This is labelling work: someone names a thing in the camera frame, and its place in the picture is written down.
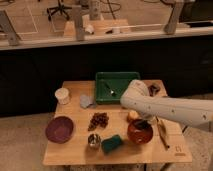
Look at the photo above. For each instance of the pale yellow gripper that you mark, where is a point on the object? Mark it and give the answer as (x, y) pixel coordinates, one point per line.
(151, 119)

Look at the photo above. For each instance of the black eraser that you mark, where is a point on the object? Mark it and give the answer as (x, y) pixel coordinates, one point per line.
(142, 124)

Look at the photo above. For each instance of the red bowl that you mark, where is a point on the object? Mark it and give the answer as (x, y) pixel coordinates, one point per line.
(139, 136)

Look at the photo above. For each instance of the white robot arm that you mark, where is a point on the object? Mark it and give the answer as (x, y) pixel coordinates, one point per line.
(192, 112)

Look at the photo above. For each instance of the purple bowl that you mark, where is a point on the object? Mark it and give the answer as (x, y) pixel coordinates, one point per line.
(59, 129)

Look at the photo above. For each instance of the wooden stick utensil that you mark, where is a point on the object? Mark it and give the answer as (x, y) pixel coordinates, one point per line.
(163, 133)

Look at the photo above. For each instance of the orange fruit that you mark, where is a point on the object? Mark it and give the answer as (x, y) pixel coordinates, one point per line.
(132, 115)

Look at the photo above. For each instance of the black tool on table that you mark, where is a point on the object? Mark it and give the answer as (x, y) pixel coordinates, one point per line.
(154, 89)

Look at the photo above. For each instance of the metal spoon in tray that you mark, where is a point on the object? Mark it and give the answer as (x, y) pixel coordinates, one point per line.
(112, 92)

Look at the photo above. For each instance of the green sponge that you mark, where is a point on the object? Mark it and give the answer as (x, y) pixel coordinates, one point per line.
(110, 144)

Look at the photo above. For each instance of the green plastic tray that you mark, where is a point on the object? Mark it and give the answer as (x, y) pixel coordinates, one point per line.
(118, 81)

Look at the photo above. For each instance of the small metal cup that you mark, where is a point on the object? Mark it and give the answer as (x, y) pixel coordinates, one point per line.
(94, 141)

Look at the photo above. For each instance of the grey crumpled cloth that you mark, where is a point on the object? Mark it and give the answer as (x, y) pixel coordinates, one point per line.
(87, 101)

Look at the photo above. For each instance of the white cylindrical cup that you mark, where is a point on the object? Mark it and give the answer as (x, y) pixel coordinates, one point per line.
(62, 95)

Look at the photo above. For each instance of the black office chair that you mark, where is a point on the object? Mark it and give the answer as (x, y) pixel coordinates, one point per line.
(61, 8)

